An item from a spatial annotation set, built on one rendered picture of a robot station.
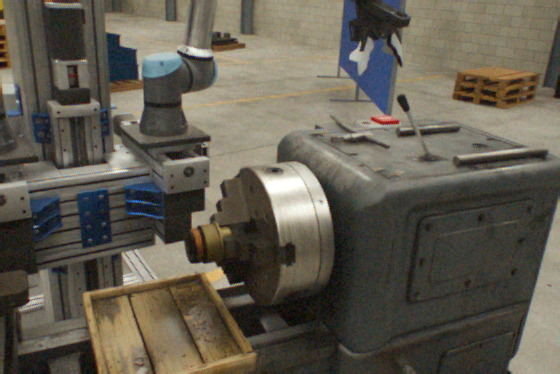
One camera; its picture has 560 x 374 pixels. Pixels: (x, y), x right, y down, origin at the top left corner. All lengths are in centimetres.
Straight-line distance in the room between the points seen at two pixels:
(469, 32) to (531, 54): 143
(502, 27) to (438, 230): 1086
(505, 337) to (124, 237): 113
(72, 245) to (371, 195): 96
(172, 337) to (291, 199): 40
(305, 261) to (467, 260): 40
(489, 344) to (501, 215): 38
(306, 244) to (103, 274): 98
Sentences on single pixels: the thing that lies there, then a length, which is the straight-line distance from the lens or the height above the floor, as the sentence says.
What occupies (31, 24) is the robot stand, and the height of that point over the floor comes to 147.
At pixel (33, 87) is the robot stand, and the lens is 172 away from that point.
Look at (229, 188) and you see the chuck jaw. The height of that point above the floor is 118.
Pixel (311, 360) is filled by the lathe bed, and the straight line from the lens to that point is 123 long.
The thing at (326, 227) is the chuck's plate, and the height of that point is 115.
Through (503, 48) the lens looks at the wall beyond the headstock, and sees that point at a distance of 1193.
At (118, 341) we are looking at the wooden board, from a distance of 122.
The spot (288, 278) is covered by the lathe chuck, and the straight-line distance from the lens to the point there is 108.
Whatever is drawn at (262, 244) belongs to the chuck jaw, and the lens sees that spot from 106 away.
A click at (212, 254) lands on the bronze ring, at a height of 108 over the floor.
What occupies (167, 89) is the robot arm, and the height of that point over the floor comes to 130.
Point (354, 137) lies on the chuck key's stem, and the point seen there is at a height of 127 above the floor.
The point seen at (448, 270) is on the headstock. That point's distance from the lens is 126.
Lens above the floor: 162
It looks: 22 degrees down
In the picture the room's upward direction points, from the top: 3 degrees clockwise
